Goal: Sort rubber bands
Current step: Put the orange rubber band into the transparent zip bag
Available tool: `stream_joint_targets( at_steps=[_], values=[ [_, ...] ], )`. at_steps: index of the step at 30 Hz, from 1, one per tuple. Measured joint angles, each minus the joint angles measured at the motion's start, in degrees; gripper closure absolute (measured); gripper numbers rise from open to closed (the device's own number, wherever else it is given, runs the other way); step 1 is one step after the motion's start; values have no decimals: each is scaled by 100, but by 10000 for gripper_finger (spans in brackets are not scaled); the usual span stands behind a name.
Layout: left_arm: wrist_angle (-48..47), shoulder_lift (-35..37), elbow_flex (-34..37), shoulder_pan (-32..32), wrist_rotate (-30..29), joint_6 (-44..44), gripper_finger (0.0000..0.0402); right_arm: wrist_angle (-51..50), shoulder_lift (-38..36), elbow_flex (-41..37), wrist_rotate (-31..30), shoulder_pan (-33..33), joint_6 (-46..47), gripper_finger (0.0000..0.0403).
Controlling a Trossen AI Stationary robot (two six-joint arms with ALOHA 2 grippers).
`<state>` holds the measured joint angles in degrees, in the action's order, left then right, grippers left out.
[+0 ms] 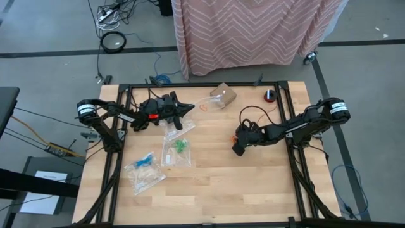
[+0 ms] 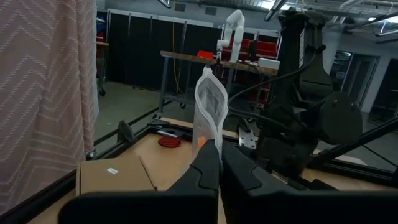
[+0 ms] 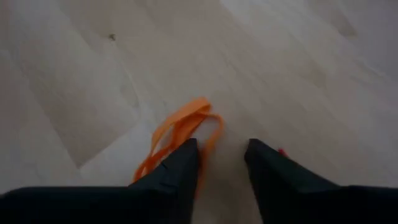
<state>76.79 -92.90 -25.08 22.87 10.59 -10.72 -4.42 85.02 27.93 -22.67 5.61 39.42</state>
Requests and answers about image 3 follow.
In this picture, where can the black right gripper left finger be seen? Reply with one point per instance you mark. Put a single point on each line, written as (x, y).
(124, 205)

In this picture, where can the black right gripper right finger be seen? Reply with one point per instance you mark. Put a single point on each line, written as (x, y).
(295, 202)

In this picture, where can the orange rubber band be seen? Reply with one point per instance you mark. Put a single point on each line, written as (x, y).
(183, 121)

